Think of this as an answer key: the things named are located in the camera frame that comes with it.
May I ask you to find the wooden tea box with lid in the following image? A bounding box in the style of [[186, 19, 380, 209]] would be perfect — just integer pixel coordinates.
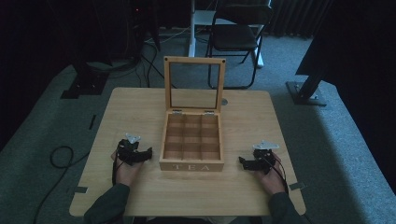
[[159, 55, 227, 173]]

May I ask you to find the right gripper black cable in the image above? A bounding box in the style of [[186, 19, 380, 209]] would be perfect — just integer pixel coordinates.
[[262, 153, 290, 195]]

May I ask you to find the black floor cable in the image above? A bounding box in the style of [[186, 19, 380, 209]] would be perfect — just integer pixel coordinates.
[[32, 145, 92, 224]]

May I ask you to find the bundle of black cables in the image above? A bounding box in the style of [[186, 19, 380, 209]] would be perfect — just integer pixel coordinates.
[[135, 36, 177, 90]]

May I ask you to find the black folding chair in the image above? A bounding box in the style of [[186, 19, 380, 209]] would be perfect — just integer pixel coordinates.
[[187, 0, 273, 69], [205, 2, 276, 91]]

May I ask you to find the dark curtain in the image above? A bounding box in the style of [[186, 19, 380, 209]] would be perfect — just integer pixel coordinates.
[[266, 0, 332, 41]]

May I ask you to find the black metal stand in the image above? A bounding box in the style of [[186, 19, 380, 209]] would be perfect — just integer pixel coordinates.
[[60, 60, 110, 100], [285, 0, 347, 107]]

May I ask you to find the white cable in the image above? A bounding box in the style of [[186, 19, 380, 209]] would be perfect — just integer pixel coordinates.
[[145, 25, 191, 45]]

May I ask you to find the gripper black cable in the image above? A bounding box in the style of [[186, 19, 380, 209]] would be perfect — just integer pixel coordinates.
[[111, 150, 120, 187], [262, 153, 290, 195]]

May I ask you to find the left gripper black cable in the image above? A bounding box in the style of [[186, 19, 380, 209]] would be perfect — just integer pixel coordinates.
[[111, 150, 120, 187]]

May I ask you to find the person's left hand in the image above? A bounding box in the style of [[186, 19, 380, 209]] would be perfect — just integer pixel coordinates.
[[110, 150, 145, 188]]

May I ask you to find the person's right hand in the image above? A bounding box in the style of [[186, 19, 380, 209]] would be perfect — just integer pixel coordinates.
[[254, 152, 287, 197]]

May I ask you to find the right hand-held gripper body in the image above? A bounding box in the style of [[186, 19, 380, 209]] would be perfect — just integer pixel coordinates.
[[251, 139, 281, 175]]

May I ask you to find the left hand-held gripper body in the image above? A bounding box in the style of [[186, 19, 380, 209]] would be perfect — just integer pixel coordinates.
[[117, 133, 145, 166]]

